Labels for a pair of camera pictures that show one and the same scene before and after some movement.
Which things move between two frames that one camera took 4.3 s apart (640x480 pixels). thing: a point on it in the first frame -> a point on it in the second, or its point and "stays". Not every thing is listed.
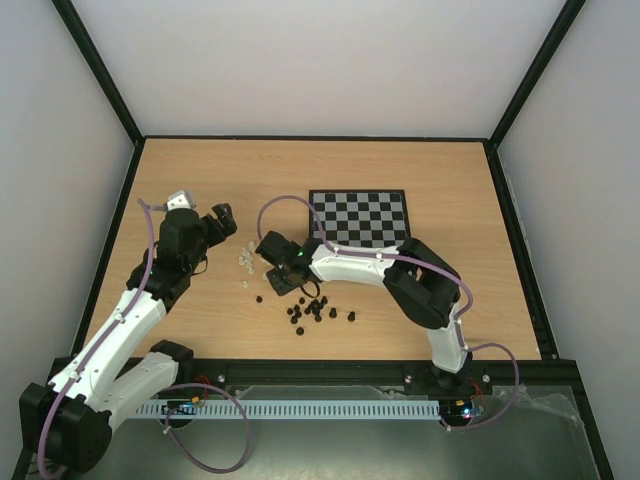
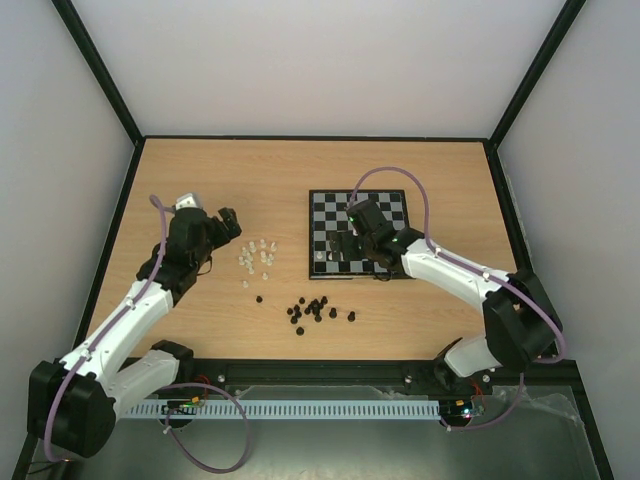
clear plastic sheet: x=540 y=408 stays
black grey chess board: x=365 y=218 stays
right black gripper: x=279 y=262 -> x=347 y=243
